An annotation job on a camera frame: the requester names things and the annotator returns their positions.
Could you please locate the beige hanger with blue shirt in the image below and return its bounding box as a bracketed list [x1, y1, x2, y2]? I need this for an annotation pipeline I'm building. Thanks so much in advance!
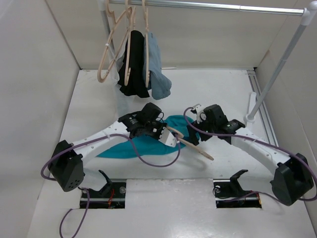
[142, 0, 150, 88]

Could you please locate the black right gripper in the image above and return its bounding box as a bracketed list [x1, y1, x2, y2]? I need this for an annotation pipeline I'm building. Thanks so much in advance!
[186, 116, 217, 145]

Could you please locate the black hanging shirt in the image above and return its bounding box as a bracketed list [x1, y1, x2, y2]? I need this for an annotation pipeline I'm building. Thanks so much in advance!
[118, 30, 149, 98]

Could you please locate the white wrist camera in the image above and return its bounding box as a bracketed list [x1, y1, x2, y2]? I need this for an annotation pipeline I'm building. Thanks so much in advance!
[191, 104, 207, 124]
[158, 128, 177, 147]

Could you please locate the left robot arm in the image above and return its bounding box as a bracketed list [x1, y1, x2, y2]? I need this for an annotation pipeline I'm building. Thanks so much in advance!
[48, 103, 176, 197]

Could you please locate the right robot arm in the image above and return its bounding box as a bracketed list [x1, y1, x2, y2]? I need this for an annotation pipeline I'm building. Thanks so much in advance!
[186, 104, 317, 206]

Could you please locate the empty beige wooden hanger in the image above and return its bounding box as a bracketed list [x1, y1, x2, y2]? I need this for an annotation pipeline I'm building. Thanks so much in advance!
[97, 0, 136, 86]

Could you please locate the teal t shirt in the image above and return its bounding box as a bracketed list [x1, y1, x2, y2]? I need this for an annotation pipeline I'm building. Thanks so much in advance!
[97, 115, 189, 159]

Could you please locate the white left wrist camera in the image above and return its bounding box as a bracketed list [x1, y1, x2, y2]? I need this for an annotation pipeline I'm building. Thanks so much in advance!
[158, 128, 177, 147]

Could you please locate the metal clothes rack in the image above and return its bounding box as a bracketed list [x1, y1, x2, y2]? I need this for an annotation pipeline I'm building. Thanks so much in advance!
[98, 0, 317, 124]

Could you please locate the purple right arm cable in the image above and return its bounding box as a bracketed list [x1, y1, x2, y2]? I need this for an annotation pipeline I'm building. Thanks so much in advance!
[183, 106, 317, 201]

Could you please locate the white sheer hanging garment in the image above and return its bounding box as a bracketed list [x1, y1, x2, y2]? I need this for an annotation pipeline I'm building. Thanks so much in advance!
[105, 44, 129, 117]

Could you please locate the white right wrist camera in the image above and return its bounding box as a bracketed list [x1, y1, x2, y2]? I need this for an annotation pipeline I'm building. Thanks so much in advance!
[191, 104, 207, 124]

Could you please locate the light blue hanging shirt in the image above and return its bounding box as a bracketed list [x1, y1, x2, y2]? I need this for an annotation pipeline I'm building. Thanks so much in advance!
[147, 32, 172, 100]

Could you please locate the beige wooden hanger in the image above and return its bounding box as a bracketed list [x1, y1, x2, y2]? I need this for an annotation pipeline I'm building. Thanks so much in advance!
[167, 126, 214, 161]
[97, 0, 136, 86]

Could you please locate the beige hanger with black shirt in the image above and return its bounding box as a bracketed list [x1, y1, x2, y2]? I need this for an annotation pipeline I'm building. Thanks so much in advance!
[124, 0, 136, 86]

